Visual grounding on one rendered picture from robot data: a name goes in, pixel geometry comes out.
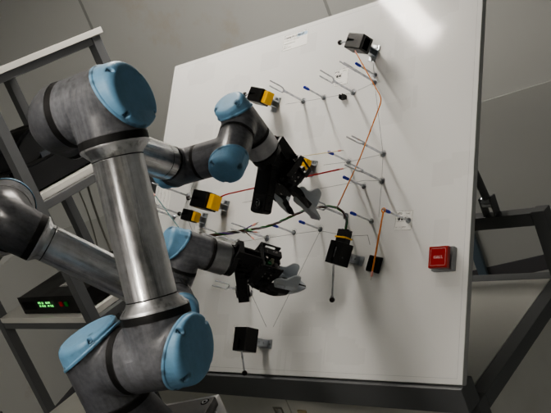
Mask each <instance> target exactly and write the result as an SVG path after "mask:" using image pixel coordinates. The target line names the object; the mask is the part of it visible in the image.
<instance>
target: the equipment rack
mask: <svg viewBox="0 0 551 413"><path fill-rule="evenodd" d="M102 32H103V31H102V28H101V26H99V27H98V28H95V29H92V30H90V31H88V32H85V33H83V34H80V35H77V36H75V37H73V38H71V39H67V40H65V41H63V42H60V43H57V44H55V45H52V46H51V47H48V48H45V49H43V50H40V51H38V52H35V53H32V54H30V55H28V56H26V57H22V58H20V59H18V60H15V61H12V62H10V63H7V64H6V65H3V66H0V84H1V83H4V84H5V87H6V89H7V91H8V93H9V95H10V97H11V100H12V101H13V103H14V105H15V108H16V110H17V112H18V114H19V116H20V118H21V120H22V122H23V124H24V125H27V124H28V110H29V105H28V103H27V101H26V100H25V96H24V94H23V93H22V91H21V89H20V86H19V84H18V83H17V80H16V77H17V76H19V75H23V74H25V73H27V72H29V71H32V70H35V69H37V68H39V67H41V66H45V65H47V64H48V63H51V62H53V61H56V60H58V59H61V58H63V57H66V56H68V55H71V54H72V53H74V52H78V51H80V50H82V49H84V48H87V47H89V49H90V51H91V53H92V55H93V58H94V60H95V62H96V64H97V65H102V64H105V63H108V62H111V59H110V57H109V56H108V54H107V50H106V48H105V47H104V44H103V42H102V39H101V37H100V35H99V34H101V33H102ZM97 34H98V35H97ZM94 35H96V36H94ZM93 36H94V37H93ZM0 149H1V151H2V154H3V156H4V157H5V159H6V161H7V164H8V165H9V167H10V169H11V172H12V174H13V175H14V178H15V179H18V180H19V181H21V182H23V183H24V184H26V185H27V186H28V187H29V188H30V190H31V191H32V193H33V194H34V197H35V199H36V204H37V210H38V211H40V212H42V213H43V214H45V215H47V216H50V217H51V215H50V213H49V211H48V209H49V208H51V207H54V206H55V205H57V204H58V203H60V202H61V204H62V205H63V207H64V209H65V211H66V214H67V216H68V218H69V220H70V222H71V224H72V226H73V228H74V230H75V232H76V235H77V236H78V237H80V238H82V239H84V240H86V241H88V242H90V243H92V244H94V242H93V240H92V238H91V236H90V234H89V231H88V229H87V227H86V225H85V223H84V221H83V219H82V217H81V214H80V212H79V210H78V208H77V206H76V204H75V202H74V199H73V197H72V195H74V194H76V193H78V192H79V191H81V190H82V189H84V188H87V187H88V186H89V185H91V184H93V183H95V182H96V179H95V176H94V173H93V167H92V164H91V163H90V164H88V165H84V166H81V167H80V168H79V169H77V170H74V171H73V172H71V173H70V174H68V175H66V176H64V177H62V178H60V179H59V180H57V181H55V182H53V183H51V184H49V185H48V186H46V187H44V188H42V189H40V190H38V188H37V186H36V184H35V182H34V180H33V178H32V176H31V174H30V172H29V170H28V168H27V166H26V164H25V161H24V159H23V157H22V155H21V154H20V151H19V149H18V147H17V146H16V143H15V141H14V139H13V137H12V136H11V132H10V130H9V129H8V127H7V124H6V122H5V120H4V119H3V117H2V114H1V112H0ZM86 176H87V177H86ZM80 179H81V180H80ZM79 180H80V181H79ZM77 181H78V182H77ZM68 186H69V187H68ZM53 194H55V195H53ZM46 198H48V199H46ZM45 199H46V200H45ZM51 219H52V217H51ZM52 222H53V224H55V223H54V221H53V219H52ZM94 245H95V244H94ZM61 273H62V275H63V277H64V279H65V281H66V283H67V285H68V287H69V289H70V291H71V294H72V296H73V298H74V299H75V302H76V304H77V306H78V307H79V309H80V312H81V313H40V314H25V313H24V311H23V309H22V307H21V306H18V307H17V308H16V309H14V310H12V311H10V312H9V313H6V311H5V309H4V307H3V305H2V303H1V301H0V330H1V331H2V334H3V336H4V338H5V339H6V341H7V344H8V345H9V347H10V349H11V351H12V353H13V355H14V357H15V358H16V360H17V362H18V364H19V366H20V368H21V370H22V372H23V374H24V376H25V377H26V379H27V381H28V383H29V385H30V387H31V389H32V391H33V393H34V395H35V396H36V398H37V400H38V402H39V405H40V406H41V408H42V409H43V412H44V413H86V412H85V410H84V408H83V406H82V404H81V402H80V400H79V398H78V396H77V394H76V393H73V394H72V395H71V396H70V397H68V398H67V399H66V400H65V401H64V402H62V403H61V404H60V405H59V406H57V407H55V405H54V403H53V401H52V399H51V398H50V396H49V394H48V391H47V389H46V388H45V386H44V384H43V381H42V380H41V378H40V377H39V374H38V372H37V370H36V369H35V367H34V364H33V362H32V360H31V359H30V357H29V355H28V353H27V351H26V350H25V347H24V345H23V343H22V341H21V340H20V338H19V336H18V334H17V332H16V330H15V329H81V328H83V327H85V326H86V325H88V324H89V323H91V322H93V321H95V320H97V319H99V318H102V317H104V316H107V315H115V316H116V317H117V319H118V320H119V319H120V316H121V314H122V312H121V311H124V309H125V306H126V304H125V302H124V301H122V300H121V299H119V298H117V297H114V296H112V295H111V294H108V295H107V296H105V297H104V298H103V299H102V300H100V301H99V302H97V303H96V304H93V301H92V299H91V297H90V296H89V293H88V291H87V289H86V287H85V285H84V282H83V281H81V280H79V279H77V278H74V277H72V276H70V275H68V274H66V273H64V272H62V271H61ZM117 300H118V301H117ZM109 306H110V307H109ZM107 307H108V308H107ZM106 308H107V309H106ZM105 309H106V310H105ZM103 310H105V311H103ZM100 312H102V313H101V314H99V313H100Z"/></svg>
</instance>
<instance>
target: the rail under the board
mask: <svg viewBox="0 0 551 413"><path fill-rule="evenodd" d="M176 391H183V392H194V393H213V394H224V395H234V396H244V397H264V398H274V399H285V400H295V401H305V402H324V403H334V404H345V405H355V406H374V407H385V408H395V409H405V410H416V411H435V412H446V413H471V412H472V411H473V410H474V408H475V407H476V405H477V403H478V402H479V400H480V398H479V395H478V393H477V391H476V386H475V384H474V382H473V379H472V377H471V376H467V385H466V386H459V385H444V384H428V383H400V382H385V381H370V380H355V379H326V378H311V377H296V376H281V375H265V374H247V375H245V376H244V375H242V374H236V373H221V372H207V374H206V376H205V377H204V378H203V379H202V380H201V381H200V382H199V383H197V384H195V385H193V386H189V387H185V388H181V389H179V390H176Z"/></svg>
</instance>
